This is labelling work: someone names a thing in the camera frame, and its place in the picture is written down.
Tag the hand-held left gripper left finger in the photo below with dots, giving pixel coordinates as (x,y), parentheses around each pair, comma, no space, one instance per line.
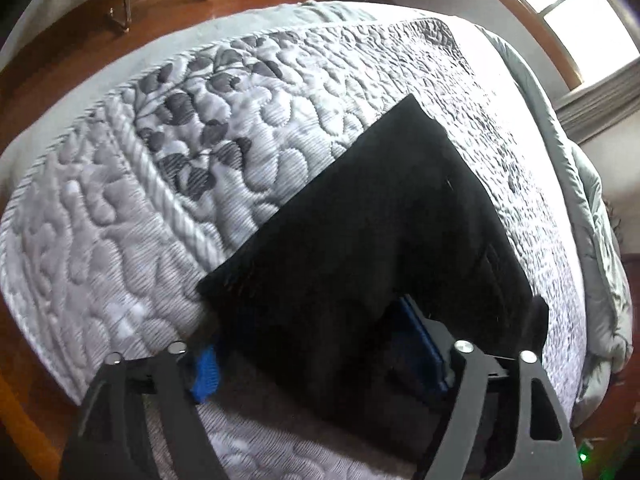
(205,372)

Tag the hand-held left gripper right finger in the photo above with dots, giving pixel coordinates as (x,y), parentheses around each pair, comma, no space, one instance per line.
(430,347)

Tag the black pants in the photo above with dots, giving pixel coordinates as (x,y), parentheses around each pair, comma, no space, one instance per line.
(375,235)

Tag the quilted white grey mattress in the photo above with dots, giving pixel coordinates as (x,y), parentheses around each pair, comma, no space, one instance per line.
(150,210)

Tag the grey duvet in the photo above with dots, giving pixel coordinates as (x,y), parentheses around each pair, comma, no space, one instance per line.
(600,260)

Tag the grey curtain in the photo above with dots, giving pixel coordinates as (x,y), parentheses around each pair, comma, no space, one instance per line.
(600,105)

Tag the window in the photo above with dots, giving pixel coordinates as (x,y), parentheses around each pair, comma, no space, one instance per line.
(575,15)

